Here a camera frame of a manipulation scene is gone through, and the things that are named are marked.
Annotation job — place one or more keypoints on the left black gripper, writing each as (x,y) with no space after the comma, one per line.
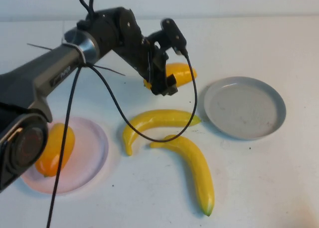
(152,70)

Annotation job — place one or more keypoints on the yellow plastic mango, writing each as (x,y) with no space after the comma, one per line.
(183,73)

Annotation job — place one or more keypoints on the strongly curved yellow banana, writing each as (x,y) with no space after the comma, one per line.
(159,118)

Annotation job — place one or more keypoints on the long yellow banana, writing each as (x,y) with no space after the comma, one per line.
(197,168)

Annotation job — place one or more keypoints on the orange-tinted plastic mango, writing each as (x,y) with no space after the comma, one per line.
(56,148)

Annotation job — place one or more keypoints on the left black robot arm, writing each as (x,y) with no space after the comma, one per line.
(49,68)

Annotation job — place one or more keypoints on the grey-blue round plate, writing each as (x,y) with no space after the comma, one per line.
(243,110)

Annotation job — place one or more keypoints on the pink round plate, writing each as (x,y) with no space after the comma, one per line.
(84,153)

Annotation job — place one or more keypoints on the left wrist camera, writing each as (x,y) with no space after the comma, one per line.
(174,34)

